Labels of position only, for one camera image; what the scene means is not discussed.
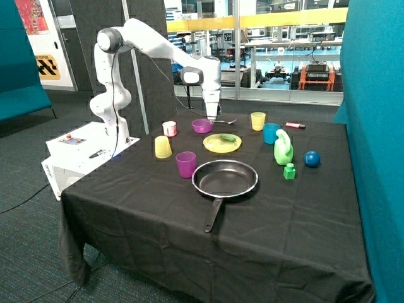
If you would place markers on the purple plastic cup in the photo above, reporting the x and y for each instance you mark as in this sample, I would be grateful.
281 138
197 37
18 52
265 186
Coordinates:
186 163

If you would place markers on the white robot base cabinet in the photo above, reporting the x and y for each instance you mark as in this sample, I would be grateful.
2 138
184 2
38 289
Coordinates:
69 154

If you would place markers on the green toy block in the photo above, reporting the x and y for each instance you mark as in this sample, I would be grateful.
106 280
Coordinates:
289 171

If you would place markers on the black frying pan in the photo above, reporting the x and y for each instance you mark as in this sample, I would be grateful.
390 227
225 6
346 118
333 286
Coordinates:
223 180

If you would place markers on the upside-down yellow cup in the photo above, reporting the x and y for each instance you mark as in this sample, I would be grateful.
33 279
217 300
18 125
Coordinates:
162 147

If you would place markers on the teal partition wall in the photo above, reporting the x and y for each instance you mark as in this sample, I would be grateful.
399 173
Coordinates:
372 109

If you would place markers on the black pen on cabinet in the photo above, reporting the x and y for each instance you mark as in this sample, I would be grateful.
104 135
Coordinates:
98 153

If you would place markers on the pink highlighter marker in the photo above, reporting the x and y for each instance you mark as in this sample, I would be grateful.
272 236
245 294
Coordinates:
295 125

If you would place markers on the pink white mug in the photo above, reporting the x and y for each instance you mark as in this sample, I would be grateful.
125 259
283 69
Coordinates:
169 129

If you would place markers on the upright yellow cup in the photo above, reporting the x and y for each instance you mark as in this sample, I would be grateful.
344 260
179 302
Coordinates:
258 120

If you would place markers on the blue plastic cup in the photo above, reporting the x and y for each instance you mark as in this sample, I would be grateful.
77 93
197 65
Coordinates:
269 133

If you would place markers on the green toy cucumber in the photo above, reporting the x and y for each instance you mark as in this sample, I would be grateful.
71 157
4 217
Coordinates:
228 138

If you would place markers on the red wall poster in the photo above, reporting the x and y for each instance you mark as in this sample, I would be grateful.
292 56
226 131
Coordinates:
32 16

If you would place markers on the yellow black station sign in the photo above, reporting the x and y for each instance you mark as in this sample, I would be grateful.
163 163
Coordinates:
47 67

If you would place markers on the black tablecloth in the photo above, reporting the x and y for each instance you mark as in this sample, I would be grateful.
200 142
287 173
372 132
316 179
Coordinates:
296 240

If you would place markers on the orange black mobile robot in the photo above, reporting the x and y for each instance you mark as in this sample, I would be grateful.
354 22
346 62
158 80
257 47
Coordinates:
317 76

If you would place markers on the purple plastic bowl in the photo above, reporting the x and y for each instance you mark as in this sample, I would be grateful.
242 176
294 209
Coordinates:
202 126

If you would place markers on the teal sofa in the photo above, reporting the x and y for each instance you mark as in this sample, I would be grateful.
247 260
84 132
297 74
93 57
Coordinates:
21 90

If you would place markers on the white lab workbench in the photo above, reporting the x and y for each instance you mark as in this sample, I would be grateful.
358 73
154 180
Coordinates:
273 62

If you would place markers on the blue ball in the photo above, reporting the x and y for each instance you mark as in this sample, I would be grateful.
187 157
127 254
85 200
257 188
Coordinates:
312 159

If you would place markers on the yellow plastic plate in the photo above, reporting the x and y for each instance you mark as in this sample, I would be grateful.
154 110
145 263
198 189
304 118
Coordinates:
215 144

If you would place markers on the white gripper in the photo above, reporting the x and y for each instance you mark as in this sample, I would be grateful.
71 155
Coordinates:
212 104

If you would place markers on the black tripod stand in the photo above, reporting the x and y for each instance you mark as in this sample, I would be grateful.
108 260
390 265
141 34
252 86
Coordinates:
182 36

